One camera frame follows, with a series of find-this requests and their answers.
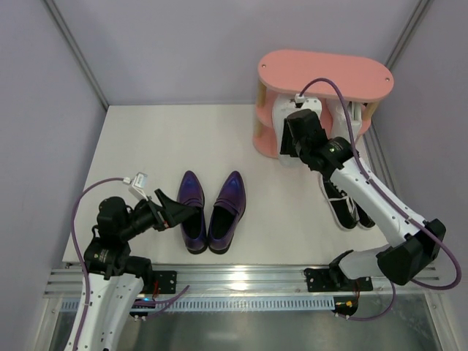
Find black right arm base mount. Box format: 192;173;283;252
303;268;373;293

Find aluminium rail frame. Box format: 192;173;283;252
43;265;442;298

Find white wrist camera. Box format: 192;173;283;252
122;172;148;200
293;94;322;110

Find purple loafer shoe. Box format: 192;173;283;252
208;170;246;254
178;170;208;254

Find purple loafer left shoe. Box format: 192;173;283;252
178;170;208;254

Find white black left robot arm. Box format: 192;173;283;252
65;189;197;350

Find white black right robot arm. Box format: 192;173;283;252
281;109;445;286

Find purple loafer right shoe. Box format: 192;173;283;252
208;170;246;254

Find pink shoe shelf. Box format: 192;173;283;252
253;49;394;159

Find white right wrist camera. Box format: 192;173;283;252
293;94;322;110

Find white slotted cable duct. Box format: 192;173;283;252
60;296;336;312

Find black canvas sneaker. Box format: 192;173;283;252
356;204;375;230
319;175;358;230

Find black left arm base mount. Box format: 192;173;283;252
142;270;177;295

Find white sneaker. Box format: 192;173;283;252
325;99;371;142
272;94;322;167

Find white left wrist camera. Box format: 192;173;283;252
122;172;148;200

